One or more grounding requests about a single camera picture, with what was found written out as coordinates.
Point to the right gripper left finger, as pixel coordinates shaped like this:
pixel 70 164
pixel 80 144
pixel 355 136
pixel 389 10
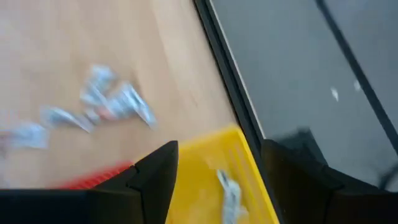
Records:
pixel 155 180

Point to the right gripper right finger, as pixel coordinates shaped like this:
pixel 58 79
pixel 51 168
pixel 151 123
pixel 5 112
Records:
pixel 295 183

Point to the yellow plastic bin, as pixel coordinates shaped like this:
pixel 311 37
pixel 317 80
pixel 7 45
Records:
pixel 199 186

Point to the red plastic bin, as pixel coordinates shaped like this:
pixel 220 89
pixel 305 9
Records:
pixel 99 179

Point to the white paper scrap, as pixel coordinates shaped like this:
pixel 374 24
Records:
pixel 334 93
pixel 357 85

